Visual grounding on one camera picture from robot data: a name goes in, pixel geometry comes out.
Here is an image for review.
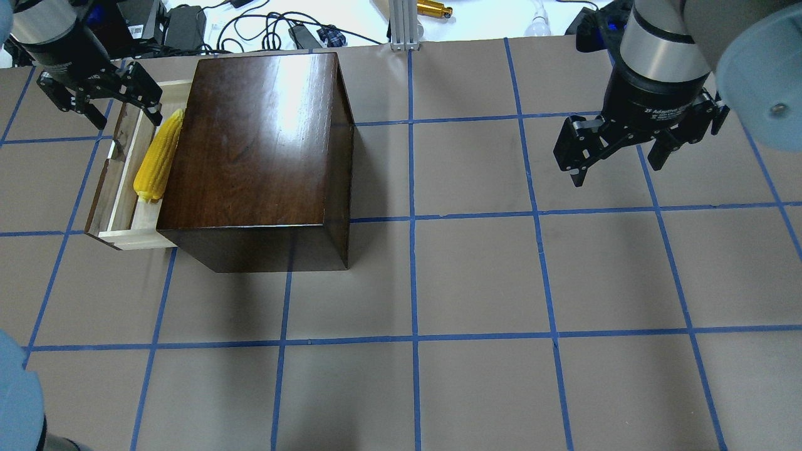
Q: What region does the aluminium frame post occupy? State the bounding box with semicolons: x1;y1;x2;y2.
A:
388;0;420;52

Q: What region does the light wood drawer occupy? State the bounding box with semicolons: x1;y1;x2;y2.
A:
84;105;175;251

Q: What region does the white drawer handle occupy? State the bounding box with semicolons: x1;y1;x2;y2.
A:
108;139;127;162

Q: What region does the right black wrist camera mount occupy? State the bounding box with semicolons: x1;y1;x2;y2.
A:
565;1;634;53

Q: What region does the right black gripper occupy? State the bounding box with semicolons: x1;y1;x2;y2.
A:
553;66;731;187

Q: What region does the yellow plastic corn cob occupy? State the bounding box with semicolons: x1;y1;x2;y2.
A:
132;108;184;202

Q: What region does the gold metal cylinder tool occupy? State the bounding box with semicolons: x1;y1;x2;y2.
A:
416;0;453;19

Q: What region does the dark wooden drawer cabinet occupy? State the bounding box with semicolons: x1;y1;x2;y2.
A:
157;53;355;273

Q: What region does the black power brick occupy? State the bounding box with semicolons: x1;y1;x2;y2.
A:
288;24;323;49

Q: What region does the black power adapter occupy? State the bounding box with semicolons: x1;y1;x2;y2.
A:
164;6;206;51

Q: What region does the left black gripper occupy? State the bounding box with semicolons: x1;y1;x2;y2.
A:
25;25;163;131

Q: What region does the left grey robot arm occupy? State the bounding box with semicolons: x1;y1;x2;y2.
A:
1;1;163;450

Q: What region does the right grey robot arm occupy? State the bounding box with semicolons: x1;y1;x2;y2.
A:
553;1;801;187

